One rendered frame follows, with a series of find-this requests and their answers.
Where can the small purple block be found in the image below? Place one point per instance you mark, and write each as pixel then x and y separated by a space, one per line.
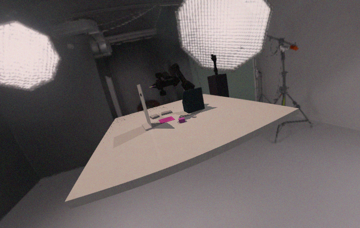
pixel 181 120

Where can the magenta translucent square zone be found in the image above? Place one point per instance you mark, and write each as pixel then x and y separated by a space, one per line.
pixel 166 119

